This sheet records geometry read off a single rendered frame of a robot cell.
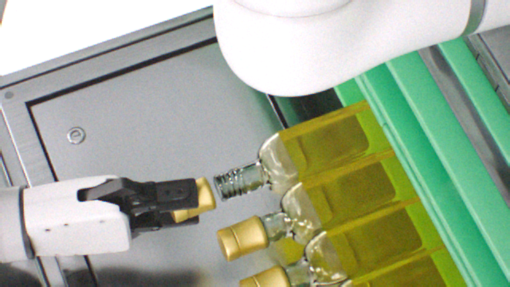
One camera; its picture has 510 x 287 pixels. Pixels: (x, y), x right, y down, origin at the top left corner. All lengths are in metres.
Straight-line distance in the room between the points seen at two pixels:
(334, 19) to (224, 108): 0.67
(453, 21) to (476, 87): 0.35
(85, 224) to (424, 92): 0.35
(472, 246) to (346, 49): 0.42
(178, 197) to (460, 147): 0.28
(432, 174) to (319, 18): 0.46
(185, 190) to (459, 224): 0.27
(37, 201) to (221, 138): 0.30
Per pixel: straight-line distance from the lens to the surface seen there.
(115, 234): 1.06
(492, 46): 1.02
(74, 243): 1.07
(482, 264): 1.02
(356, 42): 0.65
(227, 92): 1.28
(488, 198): 0.97
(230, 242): 1.05
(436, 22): 0.66
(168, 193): 1.05
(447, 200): 1.04
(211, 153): 1.25
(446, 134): 0.99
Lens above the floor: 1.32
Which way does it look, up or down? 12 degrees down
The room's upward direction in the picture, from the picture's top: 110 degrees counter-clockwise
